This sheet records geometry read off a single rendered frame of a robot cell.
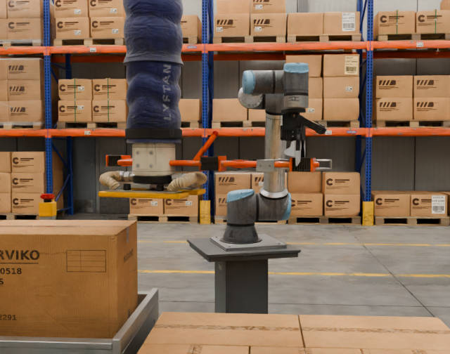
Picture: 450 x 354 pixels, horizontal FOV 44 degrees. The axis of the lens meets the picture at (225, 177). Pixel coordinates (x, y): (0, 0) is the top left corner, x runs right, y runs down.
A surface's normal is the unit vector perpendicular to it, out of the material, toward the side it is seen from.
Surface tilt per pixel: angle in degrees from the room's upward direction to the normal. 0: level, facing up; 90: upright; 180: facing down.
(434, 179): 90
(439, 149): 90
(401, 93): 91
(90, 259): 90
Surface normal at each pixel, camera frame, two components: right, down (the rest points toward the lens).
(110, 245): -0.03, 0.05
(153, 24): 0.07, -0.20
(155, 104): 0.37, -0.25
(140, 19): -0.38, -0.24
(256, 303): 0.27, 0.05
